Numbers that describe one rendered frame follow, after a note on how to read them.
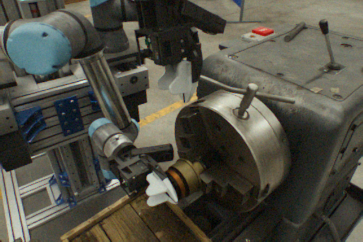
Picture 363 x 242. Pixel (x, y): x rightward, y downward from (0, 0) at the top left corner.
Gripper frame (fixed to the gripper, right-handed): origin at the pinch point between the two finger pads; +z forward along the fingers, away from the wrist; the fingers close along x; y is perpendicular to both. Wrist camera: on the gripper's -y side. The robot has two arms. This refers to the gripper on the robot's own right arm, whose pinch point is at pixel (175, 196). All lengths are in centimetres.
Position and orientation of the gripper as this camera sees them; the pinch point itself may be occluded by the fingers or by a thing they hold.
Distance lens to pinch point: 65.6
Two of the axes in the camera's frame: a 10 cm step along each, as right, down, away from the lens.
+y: -7.7, 3.5, -5.3
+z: 6.4, 4.2, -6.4
